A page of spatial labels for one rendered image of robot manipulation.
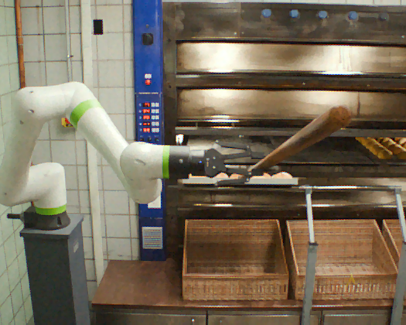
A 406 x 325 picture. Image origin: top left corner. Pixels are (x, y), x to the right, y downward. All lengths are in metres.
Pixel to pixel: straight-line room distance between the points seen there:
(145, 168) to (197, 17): 1.59
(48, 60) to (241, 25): 1.11
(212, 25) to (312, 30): 0.56
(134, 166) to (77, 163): 1.68
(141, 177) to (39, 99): 0.46
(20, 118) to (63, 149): 1.40
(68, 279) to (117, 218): 1.08
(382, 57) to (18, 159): 2.04
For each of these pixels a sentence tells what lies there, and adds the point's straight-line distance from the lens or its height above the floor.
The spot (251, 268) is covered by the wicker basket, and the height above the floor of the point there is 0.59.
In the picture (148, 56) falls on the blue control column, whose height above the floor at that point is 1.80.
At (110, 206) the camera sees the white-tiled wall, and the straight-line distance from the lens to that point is 3.05.
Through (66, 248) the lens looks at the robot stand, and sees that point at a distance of 2.00.
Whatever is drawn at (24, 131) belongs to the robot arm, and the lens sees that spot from 1.68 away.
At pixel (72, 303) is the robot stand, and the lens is 2.12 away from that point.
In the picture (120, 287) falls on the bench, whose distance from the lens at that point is 2.84.
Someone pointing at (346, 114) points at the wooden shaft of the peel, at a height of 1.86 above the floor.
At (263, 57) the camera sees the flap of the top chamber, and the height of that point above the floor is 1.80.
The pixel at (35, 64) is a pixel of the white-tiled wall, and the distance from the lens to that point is 2.99.
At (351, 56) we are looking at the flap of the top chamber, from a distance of 2.92.
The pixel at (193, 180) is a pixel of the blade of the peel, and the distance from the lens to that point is 2.39.
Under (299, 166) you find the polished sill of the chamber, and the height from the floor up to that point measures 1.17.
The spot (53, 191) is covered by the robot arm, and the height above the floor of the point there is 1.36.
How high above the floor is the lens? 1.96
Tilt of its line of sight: 16 degrees down
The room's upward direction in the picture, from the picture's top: straight up
